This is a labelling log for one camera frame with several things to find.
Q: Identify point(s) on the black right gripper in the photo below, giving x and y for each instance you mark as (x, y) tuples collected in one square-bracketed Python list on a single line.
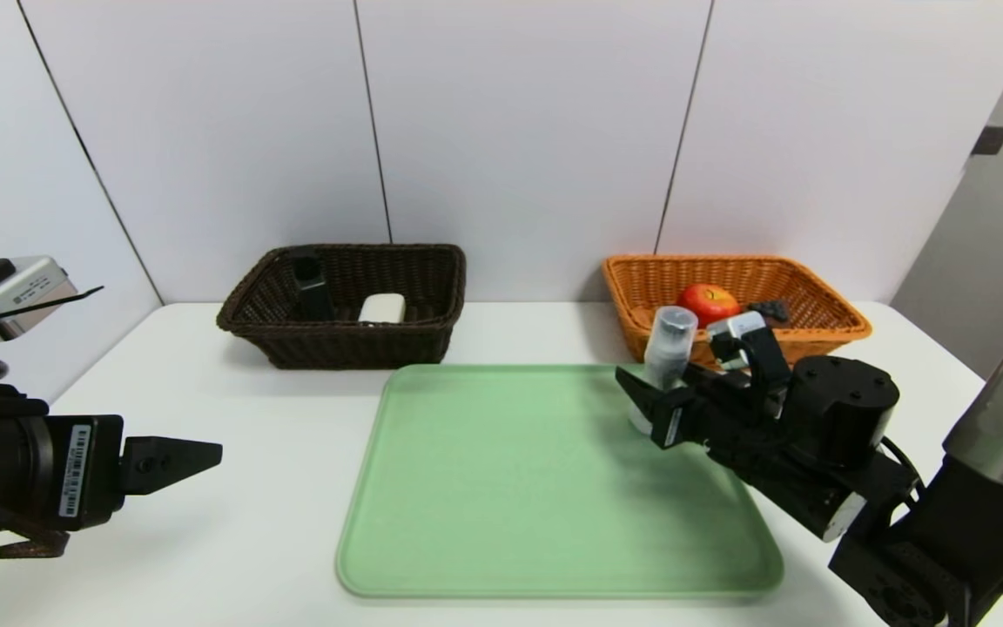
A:
[(672, 420)]

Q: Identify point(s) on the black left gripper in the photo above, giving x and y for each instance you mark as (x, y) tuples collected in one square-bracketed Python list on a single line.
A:
[(86, 470)]

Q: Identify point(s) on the white bottle with clear cap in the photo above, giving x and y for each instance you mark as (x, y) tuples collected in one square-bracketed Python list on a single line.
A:
[(671, 348)]

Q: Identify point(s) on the red apple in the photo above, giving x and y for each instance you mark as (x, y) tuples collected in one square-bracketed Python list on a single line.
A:
[(707, 303)]

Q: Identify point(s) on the chocolate blueberry cake slice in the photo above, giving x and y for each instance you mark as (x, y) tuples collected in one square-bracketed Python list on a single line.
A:
[(770, 310)]

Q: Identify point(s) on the black pump bottle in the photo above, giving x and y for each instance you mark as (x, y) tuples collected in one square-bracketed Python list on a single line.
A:
[(312, 287)]

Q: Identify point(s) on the white soap bar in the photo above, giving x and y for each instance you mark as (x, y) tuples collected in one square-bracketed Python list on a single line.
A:
[(382, 308)]

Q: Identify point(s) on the orange wicker basket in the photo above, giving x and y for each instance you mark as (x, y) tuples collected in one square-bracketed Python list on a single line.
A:
[(641, 287)]

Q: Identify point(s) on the dark brown wicker basket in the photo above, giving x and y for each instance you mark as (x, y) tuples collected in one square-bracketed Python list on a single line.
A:
[(345, 348)]

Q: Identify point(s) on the light green plastic tray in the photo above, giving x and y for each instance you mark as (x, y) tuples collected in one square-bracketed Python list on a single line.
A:
[(510, 505)]

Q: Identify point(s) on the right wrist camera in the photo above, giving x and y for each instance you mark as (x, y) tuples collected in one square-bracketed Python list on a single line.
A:
[(745, 344)]

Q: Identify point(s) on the dark wall fixture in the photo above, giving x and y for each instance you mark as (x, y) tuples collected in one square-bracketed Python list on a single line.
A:
[(989, 140)]

